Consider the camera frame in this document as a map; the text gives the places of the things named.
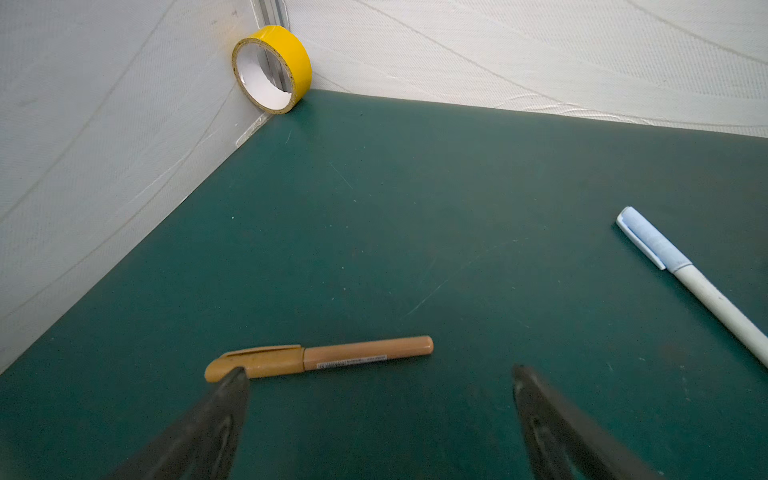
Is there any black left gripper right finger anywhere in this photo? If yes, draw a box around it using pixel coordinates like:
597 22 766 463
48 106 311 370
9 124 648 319
512 365 660 479

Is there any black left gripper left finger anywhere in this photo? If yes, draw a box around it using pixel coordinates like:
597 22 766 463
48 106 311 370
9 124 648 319
105 367 249 479

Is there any white pen light-blue cap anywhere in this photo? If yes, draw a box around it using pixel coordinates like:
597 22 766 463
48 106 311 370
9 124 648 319
615 206 767 367

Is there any brown orange marker pen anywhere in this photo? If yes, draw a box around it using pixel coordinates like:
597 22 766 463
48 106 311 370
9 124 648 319
204 336 434 383

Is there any yellow tape roll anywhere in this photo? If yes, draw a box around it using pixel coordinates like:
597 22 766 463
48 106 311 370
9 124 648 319
232 25 313 114

